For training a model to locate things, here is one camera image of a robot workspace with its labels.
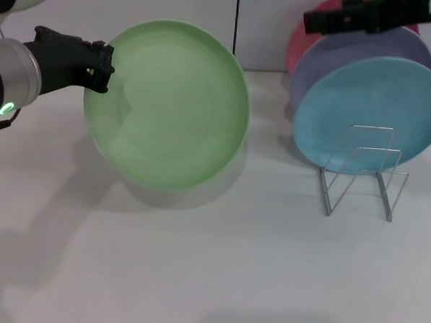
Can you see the green plastic plate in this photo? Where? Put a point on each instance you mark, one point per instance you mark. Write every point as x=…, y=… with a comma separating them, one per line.
x=175, y=108

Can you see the purple plastic plate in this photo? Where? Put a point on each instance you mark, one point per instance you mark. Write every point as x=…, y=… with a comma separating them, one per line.
x=351, y=49

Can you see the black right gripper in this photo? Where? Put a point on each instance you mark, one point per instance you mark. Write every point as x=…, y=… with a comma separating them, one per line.
x=389, y=13

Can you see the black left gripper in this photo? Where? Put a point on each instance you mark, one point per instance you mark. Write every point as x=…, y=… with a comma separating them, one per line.
x=61, y=63

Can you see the red plastic plate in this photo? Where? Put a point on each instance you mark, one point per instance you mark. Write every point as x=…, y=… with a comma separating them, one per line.
x=297, y=46

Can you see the blue plastic plate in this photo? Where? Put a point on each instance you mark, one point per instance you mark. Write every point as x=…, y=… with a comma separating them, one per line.
x=348, y=107

